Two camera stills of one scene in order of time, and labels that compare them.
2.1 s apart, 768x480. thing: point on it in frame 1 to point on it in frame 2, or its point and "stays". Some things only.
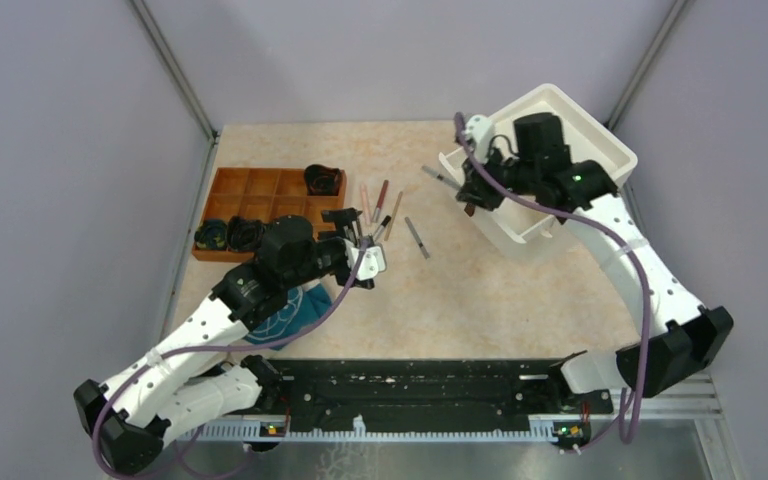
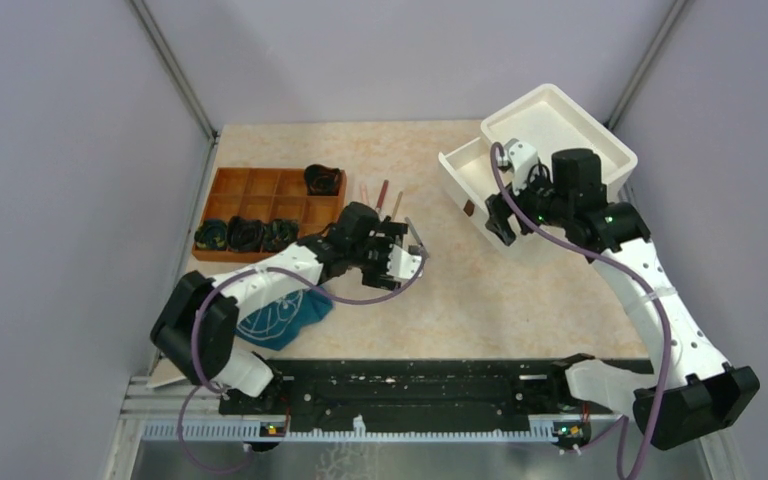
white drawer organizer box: (587, 140) stays
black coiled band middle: (245, 234) stays
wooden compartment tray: (263, 194) stays
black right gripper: (474, 189) to (500, 209)
